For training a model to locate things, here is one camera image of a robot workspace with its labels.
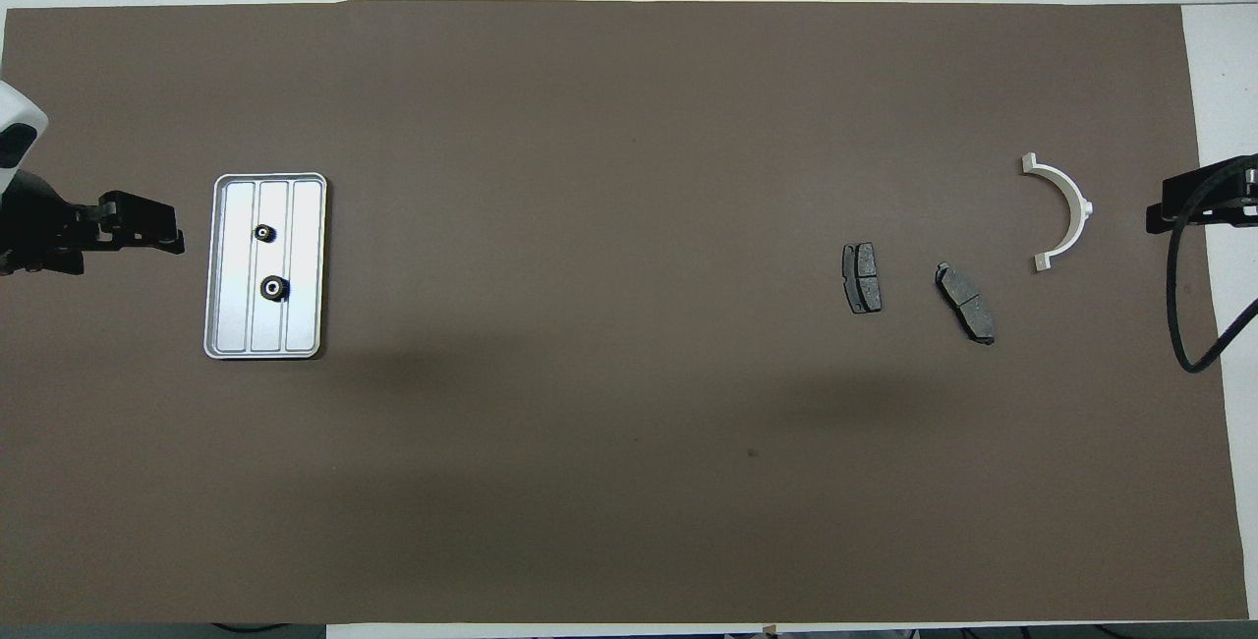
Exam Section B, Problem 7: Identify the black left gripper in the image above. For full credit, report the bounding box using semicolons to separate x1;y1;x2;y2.
0;170;186;276

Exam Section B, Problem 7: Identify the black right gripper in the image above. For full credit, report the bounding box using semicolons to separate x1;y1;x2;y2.
1146;157;1258;235

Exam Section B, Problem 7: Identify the silver metal tray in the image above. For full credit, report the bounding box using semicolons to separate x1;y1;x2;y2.
203;172;328;361

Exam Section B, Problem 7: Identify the long grey brake pad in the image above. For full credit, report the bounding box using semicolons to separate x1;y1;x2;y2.
935;262;997;346

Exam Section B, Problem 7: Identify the short grey brake pad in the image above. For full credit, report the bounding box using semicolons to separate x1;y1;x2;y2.
842;242;883;315

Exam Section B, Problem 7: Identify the brown table mat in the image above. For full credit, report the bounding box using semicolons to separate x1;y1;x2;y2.
0;0;1249;625

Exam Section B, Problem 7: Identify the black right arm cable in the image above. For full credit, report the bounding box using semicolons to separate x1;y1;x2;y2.
1165;155;1258;375

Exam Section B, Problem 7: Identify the white curved plastic bracket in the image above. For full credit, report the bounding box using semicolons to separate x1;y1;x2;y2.
1020;153;1094;273

